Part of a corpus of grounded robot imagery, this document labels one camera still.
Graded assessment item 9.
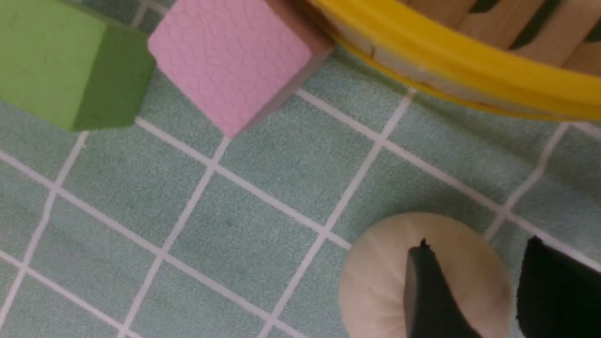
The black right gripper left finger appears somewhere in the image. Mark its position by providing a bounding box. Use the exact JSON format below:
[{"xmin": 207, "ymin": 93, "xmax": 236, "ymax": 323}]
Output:
[{"xmin": 403, "ymin": 239, "xmax": 480, "ymax": 338}]

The green checkered tablecloth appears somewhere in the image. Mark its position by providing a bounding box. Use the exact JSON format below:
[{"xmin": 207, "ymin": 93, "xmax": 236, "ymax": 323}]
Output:
[{"xmin": 0, "ymin": 0, "xmax": 601, "ymax": 338}]

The white bun front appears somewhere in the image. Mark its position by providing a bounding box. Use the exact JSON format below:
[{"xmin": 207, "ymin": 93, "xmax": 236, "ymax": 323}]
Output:
[{"xmin": 339, "ymin": 212, "xmax": 512, "ymax": 338}]

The pink foam cube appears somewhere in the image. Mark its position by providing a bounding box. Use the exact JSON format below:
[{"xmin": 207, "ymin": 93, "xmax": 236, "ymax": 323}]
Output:
[{"xmin": 148, "ymin": 0, "xmax": 334, "ymax": 138}]

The bamboo steamer tray yellow rim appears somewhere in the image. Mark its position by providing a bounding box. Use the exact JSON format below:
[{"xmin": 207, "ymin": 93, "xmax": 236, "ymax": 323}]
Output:
[{"xmin": 295, "ymin": 0, "xmax": 601, "ymax": 122}]

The green foam cube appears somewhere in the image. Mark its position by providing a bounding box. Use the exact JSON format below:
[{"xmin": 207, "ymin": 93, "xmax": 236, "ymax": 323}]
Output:
[{"xmin": 0, "ymin": 0, "xmax": 155, "ymax": 132}]

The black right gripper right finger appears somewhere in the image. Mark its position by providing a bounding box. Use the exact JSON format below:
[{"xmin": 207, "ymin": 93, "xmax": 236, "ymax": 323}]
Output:
[{"xmin": 516, "ymin": 236, "xmax": 601, "ymax": 338}]

